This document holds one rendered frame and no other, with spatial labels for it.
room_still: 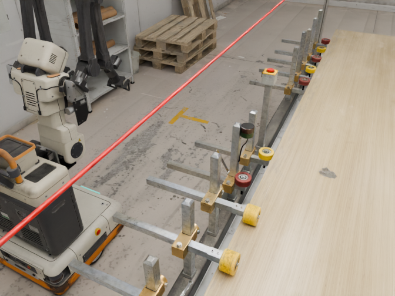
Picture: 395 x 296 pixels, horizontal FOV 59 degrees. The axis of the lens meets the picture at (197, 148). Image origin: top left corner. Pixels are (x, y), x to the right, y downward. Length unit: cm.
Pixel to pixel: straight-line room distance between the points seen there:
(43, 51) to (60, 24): 192
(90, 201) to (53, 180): 63
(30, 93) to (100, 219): 91
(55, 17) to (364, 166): 313
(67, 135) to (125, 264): 94
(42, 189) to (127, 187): 121
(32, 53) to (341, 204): 169
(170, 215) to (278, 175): 124
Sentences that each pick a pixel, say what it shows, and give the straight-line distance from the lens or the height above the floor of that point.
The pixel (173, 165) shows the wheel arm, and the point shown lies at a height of 86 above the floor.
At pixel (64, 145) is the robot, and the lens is 220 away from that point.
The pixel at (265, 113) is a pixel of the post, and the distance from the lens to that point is 208.
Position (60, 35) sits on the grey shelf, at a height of 86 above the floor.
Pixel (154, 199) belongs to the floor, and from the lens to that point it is 287.
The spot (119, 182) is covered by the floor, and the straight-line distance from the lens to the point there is 308.
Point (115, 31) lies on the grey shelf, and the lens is 465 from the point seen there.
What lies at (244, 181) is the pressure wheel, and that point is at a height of 91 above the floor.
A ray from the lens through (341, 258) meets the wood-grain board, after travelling 146.
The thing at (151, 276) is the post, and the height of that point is 105.
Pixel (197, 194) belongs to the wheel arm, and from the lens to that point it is 150.
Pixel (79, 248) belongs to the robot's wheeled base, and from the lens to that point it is 231.
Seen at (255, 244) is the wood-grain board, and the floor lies 90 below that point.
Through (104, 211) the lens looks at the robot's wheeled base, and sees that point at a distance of 245.
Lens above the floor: 198
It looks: 36 degrees down
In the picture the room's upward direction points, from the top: straight up
